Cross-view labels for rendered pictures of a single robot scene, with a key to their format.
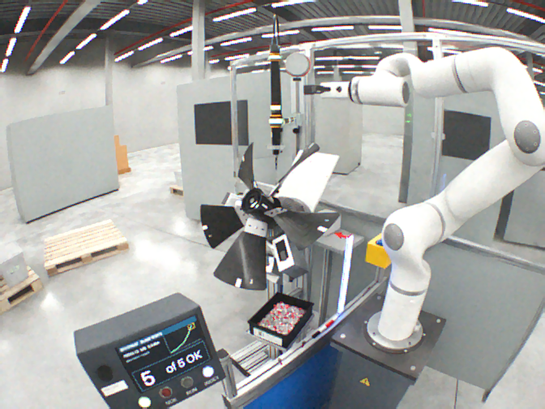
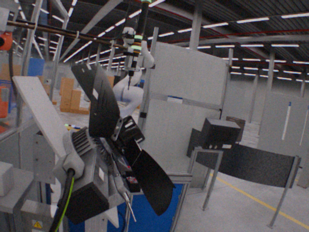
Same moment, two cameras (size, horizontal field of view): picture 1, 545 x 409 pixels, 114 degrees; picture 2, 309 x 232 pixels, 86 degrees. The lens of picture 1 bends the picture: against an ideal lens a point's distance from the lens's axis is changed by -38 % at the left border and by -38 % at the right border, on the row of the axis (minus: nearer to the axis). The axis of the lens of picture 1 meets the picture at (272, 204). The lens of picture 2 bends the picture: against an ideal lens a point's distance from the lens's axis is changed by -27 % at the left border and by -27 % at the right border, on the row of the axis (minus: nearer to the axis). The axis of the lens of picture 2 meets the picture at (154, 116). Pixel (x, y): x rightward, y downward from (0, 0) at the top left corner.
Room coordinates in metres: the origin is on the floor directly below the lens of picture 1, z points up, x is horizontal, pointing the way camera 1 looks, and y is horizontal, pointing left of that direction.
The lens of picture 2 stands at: (1.83, 0.56, 1.38)
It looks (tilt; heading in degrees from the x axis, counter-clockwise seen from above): 7 degrees down; 210
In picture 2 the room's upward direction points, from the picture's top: 10 degrees clockwise
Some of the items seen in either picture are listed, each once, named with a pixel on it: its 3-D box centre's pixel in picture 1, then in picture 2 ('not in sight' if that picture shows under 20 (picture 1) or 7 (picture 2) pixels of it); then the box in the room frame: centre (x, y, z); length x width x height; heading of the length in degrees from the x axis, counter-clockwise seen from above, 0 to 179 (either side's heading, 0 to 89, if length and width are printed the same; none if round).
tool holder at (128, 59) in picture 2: (276, 135); (132, 59); (1.09, -0.02, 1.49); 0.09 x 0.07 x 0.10; 168
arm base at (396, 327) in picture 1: (401, 307); not in sight; (0.60, -0.39, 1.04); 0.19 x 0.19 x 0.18
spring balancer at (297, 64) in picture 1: (298, 65); not in sight; (1.78, -0.17, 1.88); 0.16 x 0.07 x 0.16; 78
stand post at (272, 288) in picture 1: (274, 319); not in sight; (1.25, 0.00, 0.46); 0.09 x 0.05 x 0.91; 43
